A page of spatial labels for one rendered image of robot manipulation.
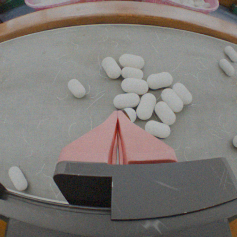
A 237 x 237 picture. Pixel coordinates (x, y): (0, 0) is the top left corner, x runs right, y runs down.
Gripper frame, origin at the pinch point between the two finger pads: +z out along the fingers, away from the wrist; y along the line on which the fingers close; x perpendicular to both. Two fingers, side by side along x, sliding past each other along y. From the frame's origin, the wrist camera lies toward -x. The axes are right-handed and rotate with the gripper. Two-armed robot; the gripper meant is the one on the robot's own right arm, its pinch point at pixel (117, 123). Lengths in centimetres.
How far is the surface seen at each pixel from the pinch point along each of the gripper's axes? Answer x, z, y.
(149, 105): 2.1, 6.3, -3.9
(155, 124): 3.8, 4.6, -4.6
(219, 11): -18, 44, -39
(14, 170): 8.1, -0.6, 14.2
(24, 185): 9.7, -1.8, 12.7
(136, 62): -1.9, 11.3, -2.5
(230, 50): -5.7, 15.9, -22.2
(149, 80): 0.0, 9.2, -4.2
